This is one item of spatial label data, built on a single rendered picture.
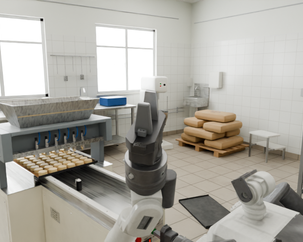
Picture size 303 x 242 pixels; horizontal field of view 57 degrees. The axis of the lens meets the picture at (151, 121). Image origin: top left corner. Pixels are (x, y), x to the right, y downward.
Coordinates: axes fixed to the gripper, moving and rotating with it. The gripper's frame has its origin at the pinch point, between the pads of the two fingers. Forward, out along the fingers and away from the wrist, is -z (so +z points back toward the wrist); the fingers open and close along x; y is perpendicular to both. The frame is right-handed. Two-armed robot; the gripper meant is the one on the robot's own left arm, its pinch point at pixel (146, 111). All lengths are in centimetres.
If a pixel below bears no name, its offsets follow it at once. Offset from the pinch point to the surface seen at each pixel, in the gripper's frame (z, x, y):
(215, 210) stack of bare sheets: 220, 167, 35
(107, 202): 89, 45, -32
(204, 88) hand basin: 262, 534, -9
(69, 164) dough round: 96, 71, -69
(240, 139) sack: 291, 402, 74
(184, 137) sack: 309, 404, -29
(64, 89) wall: 210, 347, -245
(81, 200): 82, 37, -42
